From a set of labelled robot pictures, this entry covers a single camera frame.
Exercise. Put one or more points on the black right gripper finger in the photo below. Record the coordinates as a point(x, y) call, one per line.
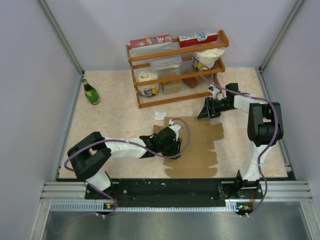
point(204, 113)
point(208, 102)

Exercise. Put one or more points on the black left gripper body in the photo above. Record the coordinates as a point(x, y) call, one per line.
point(170, 147)

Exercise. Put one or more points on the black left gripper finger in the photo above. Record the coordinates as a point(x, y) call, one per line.
point(176, 149)
point(171, 155)

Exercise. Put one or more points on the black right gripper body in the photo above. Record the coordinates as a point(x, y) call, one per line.
point(219, 106)

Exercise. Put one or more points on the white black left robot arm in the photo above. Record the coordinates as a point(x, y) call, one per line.
point(89, 155)

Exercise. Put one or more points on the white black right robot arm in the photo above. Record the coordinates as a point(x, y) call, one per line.
point(264, 128)

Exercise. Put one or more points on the red white toothpaste box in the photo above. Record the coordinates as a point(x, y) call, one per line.
point(197, 38)

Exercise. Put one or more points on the red foil wrap box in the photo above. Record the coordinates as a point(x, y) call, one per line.
point(151, 42)

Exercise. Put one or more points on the red brown brick block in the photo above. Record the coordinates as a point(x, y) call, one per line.
point(191, 82)

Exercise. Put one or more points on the small clear plastic bag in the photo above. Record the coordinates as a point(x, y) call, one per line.
point(159, 116)

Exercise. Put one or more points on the white bag upper shelf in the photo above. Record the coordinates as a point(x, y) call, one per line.
point(206, 59)

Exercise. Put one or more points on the orange wooden shelf rack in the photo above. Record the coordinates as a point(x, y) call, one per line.
point(186, 70)

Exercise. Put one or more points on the clear plastic container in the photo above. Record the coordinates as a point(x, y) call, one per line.
point(166, 63)

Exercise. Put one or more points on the green glass bottle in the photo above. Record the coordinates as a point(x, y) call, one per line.
point(90, 92)

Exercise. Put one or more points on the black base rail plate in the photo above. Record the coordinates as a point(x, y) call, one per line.
point(180, 193)

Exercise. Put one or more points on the aluminium frame rail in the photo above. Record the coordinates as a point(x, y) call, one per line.
point(51, 194)

